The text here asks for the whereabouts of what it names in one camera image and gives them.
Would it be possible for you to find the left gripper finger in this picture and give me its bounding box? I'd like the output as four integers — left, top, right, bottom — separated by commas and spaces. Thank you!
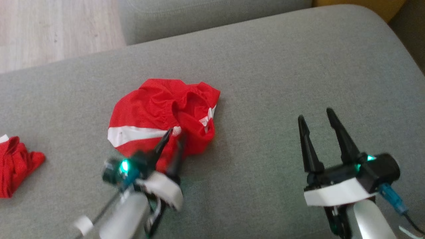
167, 132, 187, 177
146, 128, 174, 170

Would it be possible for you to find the large grey sofa seat cushion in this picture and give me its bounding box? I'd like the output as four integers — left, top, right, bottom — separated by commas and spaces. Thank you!
0, 4, 425, 239

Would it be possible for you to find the red basketball jersey white trim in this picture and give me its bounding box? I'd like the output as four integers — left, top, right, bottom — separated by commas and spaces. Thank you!
0, 134, 46, 199

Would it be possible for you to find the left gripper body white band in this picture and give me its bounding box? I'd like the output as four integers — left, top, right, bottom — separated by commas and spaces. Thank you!
137, 170, 184, 233

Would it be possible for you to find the red shorts white stripe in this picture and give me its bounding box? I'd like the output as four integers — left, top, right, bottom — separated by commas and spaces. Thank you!
108, 78, 221, 173

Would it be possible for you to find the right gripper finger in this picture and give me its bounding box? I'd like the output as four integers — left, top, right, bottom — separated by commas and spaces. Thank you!
297, 115, 324, 173
326, 107, 361, 165

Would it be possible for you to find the yellow upholstered furniture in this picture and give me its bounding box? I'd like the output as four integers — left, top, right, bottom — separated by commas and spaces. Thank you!
314, 0, 407, 23

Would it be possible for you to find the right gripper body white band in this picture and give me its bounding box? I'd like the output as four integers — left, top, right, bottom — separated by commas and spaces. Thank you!
303, 162, 378, 238

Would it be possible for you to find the small grey sofa cushion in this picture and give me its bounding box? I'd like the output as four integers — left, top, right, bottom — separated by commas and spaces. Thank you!
118, 0, 313, 45

